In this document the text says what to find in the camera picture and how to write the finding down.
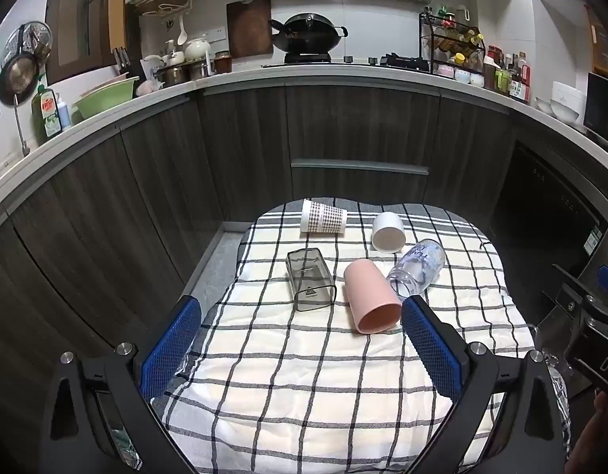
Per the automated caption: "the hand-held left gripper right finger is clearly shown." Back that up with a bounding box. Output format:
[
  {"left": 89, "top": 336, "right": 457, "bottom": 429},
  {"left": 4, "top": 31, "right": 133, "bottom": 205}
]
[{"left": 401, "top": 295, "right": 571, "bottom": 474}]

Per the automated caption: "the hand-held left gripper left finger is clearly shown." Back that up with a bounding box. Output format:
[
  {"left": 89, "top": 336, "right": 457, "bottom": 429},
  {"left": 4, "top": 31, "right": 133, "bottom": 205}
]
[{"left": 40, "top": 295, "right": 204, "bottom": 474}]

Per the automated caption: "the clear printed glass cup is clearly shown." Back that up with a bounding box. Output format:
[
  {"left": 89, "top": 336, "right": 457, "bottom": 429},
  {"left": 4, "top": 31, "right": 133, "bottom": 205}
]
[{"left": 386, "top": 238, "right": 446, "bottom": 299}]

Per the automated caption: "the pink cup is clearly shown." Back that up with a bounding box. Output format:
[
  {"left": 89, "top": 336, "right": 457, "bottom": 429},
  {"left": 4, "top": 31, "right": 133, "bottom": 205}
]
[{"left": 344, "top": 259, "right": 401, "bottom": 334}]

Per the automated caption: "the white cup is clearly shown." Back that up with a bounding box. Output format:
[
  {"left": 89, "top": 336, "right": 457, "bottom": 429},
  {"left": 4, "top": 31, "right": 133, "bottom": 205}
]
[{"left": 372, "top": 211, "right": 407, "bottom": 254}]

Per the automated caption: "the grey transparent square cup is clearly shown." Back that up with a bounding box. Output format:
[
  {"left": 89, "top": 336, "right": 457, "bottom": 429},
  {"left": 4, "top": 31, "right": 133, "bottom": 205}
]
[{"left": 285, "top": 248, "right": 337, "bottom": 312}]

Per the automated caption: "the brown houndstooth patterned cup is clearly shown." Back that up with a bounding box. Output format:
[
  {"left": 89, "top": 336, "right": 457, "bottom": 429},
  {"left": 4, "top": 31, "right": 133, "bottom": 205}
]
[{"left": 300, "top": 198, "right": 348, "bottom": 234}]

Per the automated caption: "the black built-in dishwasher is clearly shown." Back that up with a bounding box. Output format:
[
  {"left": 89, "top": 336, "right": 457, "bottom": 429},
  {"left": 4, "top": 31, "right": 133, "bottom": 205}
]
[{"left": 486, "top": 141, "right": 608, "bottom": 277}]

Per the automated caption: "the black white checked cloth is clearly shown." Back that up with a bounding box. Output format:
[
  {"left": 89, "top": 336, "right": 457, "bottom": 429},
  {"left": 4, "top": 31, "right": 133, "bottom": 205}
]
[{"left": 153, "top": 201, "right": 574, "bottom": 474}]

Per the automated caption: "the black microwave oven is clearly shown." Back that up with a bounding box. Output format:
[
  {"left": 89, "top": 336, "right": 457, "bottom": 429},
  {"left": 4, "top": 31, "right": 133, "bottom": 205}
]
[{"left": 583, "top": 71, "right": 608, "bottom": 145}]

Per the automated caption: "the stack of white bowls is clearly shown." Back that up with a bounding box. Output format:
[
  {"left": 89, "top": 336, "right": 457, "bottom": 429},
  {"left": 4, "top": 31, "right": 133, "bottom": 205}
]
[{"left": 551, "top": 81, "right": 586, "bottom": 124}]

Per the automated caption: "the group of sauce bottles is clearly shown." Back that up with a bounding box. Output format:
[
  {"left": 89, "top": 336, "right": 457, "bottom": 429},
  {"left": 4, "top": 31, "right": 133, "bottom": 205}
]
[{"left": 483, "top": 44, "right": 532, "bottom": 103}]

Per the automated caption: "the green plastic basin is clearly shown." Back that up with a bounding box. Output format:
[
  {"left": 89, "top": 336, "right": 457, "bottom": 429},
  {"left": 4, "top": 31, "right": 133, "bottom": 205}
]
[{"left": 73, "top": 75, "right": 141, "bottom": 120}]

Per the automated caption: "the white pump bottle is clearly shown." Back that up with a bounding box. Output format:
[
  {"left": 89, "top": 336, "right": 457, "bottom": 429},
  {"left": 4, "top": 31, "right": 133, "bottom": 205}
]
[{"left": 57, "top": 94, "right": 74, "bottom": 130}]

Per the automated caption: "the green dish soap bottle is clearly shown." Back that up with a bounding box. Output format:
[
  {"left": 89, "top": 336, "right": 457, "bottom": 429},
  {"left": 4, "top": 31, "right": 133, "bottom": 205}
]
[{"left": 31, "top": 84, "right": 62, "bottom": 146}]

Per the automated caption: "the steel pot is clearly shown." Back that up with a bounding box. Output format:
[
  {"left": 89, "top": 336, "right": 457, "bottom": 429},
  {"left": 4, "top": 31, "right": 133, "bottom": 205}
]
[
  {"left": 188, "top": 57, "right": 216, "bottom": 80},
  {"left": 156, "top": 62, "right": 188, "bottom": 86}
]

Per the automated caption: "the white pitcher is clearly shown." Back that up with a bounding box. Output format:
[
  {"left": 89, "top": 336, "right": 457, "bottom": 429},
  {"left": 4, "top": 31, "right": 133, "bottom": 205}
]
[{"left": 140, "top": 55, "right": 165, "bottom": 80}]

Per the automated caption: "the knife block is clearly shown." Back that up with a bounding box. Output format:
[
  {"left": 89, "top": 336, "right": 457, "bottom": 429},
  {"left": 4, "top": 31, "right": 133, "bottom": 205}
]
[{"left": 112, "top": 47, "right": 133, "bottom": 78}]

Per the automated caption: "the white teapot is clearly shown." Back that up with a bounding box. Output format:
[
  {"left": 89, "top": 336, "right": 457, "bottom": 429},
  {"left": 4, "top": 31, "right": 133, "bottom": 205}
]
[{"left": 184, "top": 37, "right": 212, "bottom": 60}]

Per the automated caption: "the hanging frying pan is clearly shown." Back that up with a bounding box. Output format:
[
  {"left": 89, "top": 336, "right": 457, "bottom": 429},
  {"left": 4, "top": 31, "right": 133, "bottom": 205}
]
[{"left": 0, "top": 49, "right": 40, "bottom": 107}]

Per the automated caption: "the wooden cutting board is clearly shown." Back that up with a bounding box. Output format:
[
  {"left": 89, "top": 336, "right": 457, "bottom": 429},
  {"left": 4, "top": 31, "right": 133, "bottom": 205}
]
[{"left": 227, "top": 0, "right": 274, "bottom": 59}]

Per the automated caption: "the black wok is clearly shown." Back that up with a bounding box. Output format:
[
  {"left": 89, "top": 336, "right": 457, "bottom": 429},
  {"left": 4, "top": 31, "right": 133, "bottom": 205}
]
[{"left": 269, "top": 12, "right": 349, "bottom": 55}]

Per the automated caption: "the hanging metal strainer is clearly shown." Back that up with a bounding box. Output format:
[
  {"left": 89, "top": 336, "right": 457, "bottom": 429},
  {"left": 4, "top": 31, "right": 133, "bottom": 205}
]
[{"left": 2, "top": 21, "right": 53, "bottom": 60}]

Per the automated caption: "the silver drawer handle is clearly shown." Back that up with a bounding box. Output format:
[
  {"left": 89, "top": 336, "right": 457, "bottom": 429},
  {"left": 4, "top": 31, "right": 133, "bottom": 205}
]
[{"left": 290, "top": 158, "right": 429, "bottom": 177}]

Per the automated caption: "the black wire spice rack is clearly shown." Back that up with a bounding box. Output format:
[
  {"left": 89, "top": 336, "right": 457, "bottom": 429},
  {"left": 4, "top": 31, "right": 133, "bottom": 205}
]
[{"left": 419, "top": 6, "right": 486, "bottom": 88}]

